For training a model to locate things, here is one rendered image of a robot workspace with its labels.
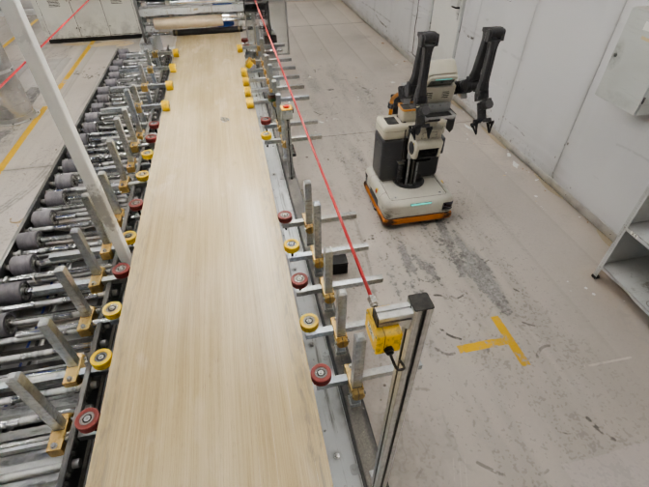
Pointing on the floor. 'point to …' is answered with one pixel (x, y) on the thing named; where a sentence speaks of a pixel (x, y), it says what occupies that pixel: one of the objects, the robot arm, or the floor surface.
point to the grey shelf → (631, 255)
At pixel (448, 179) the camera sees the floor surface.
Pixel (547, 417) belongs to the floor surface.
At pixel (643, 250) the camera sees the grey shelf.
